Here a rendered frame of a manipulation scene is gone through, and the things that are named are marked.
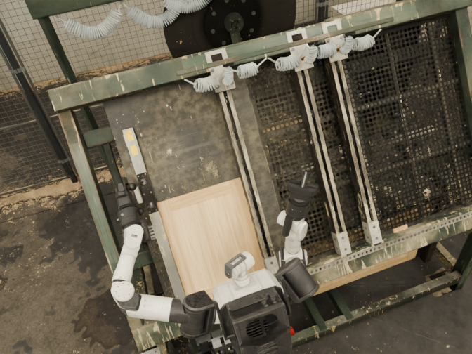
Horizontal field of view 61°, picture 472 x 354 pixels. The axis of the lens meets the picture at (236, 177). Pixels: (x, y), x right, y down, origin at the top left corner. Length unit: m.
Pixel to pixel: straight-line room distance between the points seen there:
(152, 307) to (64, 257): 2.35
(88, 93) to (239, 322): 1.17
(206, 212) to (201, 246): 0.18
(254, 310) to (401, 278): 2.01
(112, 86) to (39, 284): 2.30
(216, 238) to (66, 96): 0.97
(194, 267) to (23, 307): 1.97
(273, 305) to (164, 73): 1.12
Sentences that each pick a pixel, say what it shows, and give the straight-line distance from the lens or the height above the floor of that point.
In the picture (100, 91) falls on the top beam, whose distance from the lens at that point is 1.92.
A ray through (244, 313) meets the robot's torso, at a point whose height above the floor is 1.41.
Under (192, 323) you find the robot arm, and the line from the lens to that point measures 1.62.
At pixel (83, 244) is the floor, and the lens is 3.91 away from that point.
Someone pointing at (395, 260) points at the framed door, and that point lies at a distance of 3.06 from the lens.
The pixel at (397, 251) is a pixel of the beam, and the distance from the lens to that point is 2.44.
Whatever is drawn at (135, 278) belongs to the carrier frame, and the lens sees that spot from 2.47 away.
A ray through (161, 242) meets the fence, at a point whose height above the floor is 1.21.
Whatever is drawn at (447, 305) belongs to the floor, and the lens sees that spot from 3.34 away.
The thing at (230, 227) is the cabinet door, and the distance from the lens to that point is 2.07.
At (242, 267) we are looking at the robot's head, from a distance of 1.59.
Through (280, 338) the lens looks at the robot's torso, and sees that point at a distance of 1.60.
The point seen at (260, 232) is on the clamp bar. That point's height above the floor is 1.14.
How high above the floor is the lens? 2.73
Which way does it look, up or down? 42 degrees down
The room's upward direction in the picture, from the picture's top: 8 degrees counter-clockwise
